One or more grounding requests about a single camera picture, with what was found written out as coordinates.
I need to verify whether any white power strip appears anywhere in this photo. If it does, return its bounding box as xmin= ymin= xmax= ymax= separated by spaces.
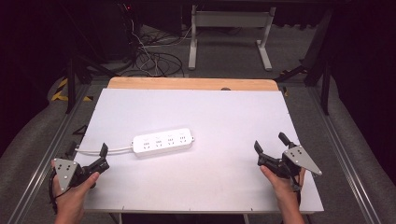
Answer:
xmin=132 ymin=127 xmax=196 ymax=159

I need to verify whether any white metal desk frame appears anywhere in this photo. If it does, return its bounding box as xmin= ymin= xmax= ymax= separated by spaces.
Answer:
xmin=188 ymin=4 xmax=277 ymax=72

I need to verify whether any person's right hand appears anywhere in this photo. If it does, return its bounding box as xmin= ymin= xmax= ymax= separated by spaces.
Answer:
xmin=260 ymin=164 xmax=307 ymax=203

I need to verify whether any dark equipment with red light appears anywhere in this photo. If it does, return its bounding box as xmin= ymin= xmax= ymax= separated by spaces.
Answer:
xmin=115 ymin=0 xmax=142 ymax=62

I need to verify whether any tangle of floor cables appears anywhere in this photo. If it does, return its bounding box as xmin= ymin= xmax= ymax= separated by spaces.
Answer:
xmin=129 ymin=18 xmax=192 ymax=78

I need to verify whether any person's left hand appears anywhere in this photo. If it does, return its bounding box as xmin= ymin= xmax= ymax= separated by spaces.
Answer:
xmin=50 ymin=161 xmax=101 ymax=217

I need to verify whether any white table board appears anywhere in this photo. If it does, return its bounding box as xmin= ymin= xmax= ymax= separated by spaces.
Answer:
xmin=72 ymin=88 xmax=325 ymax=215

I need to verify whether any black tripod stand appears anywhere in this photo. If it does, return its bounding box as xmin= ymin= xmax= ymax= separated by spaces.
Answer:
xmin=64 ymin=54 xmax=120 ymax=115

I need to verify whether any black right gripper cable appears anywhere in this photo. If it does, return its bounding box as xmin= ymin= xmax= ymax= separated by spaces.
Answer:
xmin=291 ymin=176 xmax=304 ymax=207

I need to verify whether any white power strip cable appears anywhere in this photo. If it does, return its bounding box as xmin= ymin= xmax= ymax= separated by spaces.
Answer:
xmin=74 ymin=145 xmax=134 ymax=156

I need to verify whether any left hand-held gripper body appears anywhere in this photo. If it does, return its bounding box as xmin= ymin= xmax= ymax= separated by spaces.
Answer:
xmin=54 ymin=158 xmax=110 ymax=192

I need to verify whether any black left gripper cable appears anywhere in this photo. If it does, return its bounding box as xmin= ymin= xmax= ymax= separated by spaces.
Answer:
xmin=48 ymin=169 xmax=68 ymax=216

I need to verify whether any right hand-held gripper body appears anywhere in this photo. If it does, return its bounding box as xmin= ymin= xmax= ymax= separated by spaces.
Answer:
xmin=257 ymin=145 xmax=323 ymax=180

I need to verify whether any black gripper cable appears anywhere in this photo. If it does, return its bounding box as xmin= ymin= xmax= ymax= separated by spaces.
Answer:
xmin=291 ymin=176 xmax=304 ymax=207
xmin=48 ymin=169 xmax=68 ymax=216

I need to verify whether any black metal stand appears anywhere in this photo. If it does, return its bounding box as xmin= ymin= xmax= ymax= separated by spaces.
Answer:
xmin=274 ymin=7 xmax=332 ymax=117

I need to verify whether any black table clamp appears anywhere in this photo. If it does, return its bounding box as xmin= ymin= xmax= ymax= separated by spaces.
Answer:
xmin=64 ymin=124 xmax=89 ymax=159

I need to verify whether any aluminium floor rail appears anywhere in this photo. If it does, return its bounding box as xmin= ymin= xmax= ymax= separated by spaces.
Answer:
xmin=7 ymin=83 xmax=92 ymax=224
xmin=306 ymin=86 xmax=382 ymax=224

